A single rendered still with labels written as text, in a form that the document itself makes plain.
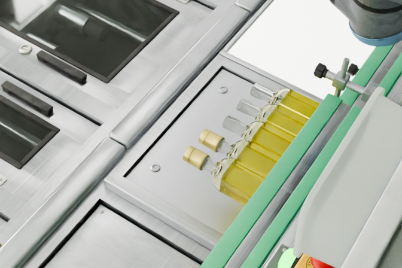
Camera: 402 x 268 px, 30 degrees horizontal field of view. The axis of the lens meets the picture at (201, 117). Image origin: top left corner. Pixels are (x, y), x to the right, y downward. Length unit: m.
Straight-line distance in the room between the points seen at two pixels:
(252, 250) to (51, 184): 0.58
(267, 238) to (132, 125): 0.58
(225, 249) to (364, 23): 0.45
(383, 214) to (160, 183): 0.81
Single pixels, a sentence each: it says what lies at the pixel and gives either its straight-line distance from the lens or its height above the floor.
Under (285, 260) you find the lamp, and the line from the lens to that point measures 1.17.
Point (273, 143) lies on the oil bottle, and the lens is 1.52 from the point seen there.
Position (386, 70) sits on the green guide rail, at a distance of 1.70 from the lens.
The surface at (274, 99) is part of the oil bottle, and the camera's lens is 1.61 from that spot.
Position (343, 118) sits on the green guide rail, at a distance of 1.45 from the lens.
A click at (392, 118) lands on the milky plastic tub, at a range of 1.01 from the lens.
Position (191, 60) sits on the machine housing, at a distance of 1.88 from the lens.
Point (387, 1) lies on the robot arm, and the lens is 1.24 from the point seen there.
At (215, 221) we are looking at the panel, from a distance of 1.59.
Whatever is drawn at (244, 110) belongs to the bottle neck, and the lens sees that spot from 1.60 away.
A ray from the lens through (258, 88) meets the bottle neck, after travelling 1.64.
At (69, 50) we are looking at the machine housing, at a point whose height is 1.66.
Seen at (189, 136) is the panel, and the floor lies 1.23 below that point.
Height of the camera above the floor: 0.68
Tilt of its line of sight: 19 degrees up
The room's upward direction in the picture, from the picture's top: 62 degrees counter-clockwise
